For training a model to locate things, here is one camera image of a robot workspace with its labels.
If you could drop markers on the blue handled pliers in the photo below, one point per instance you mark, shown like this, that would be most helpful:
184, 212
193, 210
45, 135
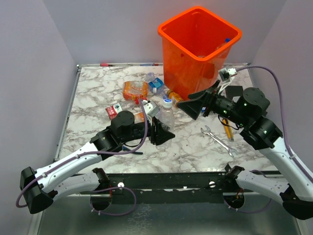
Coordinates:
126, 149

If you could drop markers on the silver wrench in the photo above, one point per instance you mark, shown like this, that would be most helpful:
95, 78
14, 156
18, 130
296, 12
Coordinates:
231, 151

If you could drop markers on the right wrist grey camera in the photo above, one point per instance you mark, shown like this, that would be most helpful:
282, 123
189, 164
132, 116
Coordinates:
227, 75

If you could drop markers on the red marker pen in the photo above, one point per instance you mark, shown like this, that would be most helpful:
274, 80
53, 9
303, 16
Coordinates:
106, 65

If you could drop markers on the Pepsi bottle blue cap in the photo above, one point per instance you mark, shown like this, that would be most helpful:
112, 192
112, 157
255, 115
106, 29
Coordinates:
222, 44

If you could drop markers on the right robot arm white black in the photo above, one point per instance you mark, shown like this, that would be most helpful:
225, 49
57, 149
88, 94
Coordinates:
295, 194

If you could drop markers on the black flat box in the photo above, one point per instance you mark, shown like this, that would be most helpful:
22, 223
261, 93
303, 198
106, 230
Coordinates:
233, 91

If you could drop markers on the light blue label bottle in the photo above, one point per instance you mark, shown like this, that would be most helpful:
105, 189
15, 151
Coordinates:
155, 84

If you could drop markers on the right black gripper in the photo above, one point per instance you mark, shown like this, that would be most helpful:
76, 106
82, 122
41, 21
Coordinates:
193, 107

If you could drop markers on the orange plastic bin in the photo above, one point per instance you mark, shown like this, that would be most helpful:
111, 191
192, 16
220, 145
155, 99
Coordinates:
189, 40

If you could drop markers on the red white label bottle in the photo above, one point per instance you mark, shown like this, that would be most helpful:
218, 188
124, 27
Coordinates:
113, 110

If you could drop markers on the blue red pen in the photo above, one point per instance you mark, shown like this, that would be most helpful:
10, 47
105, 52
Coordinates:
149, 64

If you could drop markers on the clear water bottle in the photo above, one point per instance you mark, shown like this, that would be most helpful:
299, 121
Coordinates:
166, 115

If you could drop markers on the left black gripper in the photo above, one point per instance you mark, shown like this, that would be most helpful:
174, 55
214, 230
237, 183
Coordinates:
158, 135

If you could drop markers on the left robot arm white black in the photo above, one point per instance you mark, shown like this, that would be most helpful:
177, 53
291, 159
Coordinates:
41, 187

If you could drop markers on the orange juice small bottle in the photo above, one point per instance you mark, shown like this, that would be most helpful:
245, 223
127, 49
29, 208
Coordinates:
175, 97

